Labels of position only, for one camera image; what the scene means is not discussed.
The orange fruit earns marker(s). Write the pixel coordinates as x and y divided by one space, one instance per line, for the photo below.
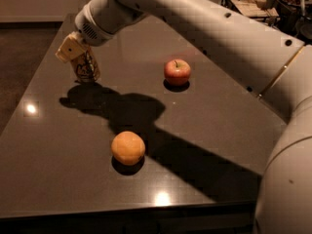
128 148

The red apple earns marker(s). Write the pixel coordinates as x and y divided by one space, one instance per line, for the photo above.
177 72

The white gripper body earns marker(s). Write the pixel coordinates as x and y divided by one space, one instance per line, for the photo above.
92 33

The black wire napkin basket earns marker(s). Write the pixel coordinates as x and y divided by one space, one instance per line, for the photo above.
254 9

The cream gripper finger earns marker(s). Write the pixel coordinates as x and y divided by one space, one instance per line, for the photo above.
71 47

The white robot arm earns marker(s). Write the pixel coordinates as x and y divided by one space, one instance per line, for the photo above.
275 66

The orange LaCroix soda can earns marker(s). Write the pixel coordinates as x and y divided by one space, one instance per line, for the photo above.
85 67

